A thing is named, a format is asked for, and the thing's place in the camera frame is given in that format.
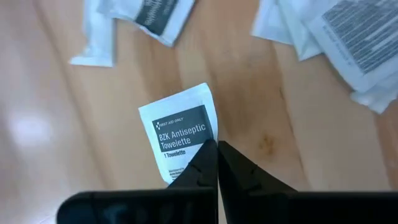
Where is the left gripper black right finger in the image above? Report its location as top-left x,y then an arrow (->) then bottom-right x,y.
218,141 -> 398,224

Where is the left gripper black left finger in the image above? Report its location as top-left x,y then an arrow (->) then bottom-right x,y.
57,139 -> 218,224

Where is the narrow plain white packet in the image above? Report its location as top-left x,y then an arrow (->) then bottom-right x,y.
70,0 -> 116,68

